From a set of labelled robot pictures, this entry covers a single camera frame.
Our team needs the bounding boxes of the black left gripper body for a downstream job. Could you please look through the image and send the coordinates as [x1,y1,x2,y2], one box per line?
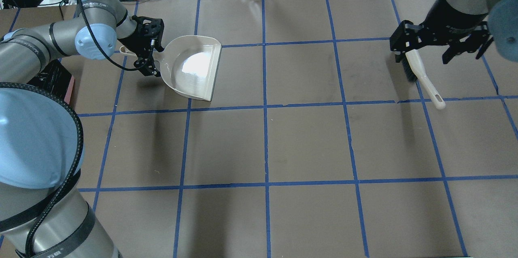
[119,16,165,59]

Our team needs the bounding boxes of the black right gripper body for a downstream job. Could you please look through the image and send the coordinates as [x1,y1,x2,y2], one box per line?
[417,21,489,47]

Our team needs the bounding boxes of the white hand brush black bristles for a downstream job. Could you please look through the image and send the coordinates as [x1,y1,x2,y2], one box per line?
[395,50,446,110]

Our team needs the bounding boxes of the beige plastic dustpan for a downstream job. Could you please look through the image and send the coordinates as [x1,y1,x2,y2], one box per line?
[136,35,222,102]

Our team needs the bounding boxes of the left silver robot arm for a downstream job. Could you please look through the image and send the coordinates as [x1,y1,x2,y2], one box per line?
[0,0,164,258]

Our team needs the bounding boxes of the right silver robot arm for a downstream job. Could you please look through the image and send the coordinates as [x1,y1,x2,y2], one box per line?
[390,0,517,64]

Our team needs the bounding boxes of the pink bin with black bag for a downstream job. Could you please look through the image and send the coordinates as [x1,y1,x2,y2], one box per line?
[27,60,75,106]

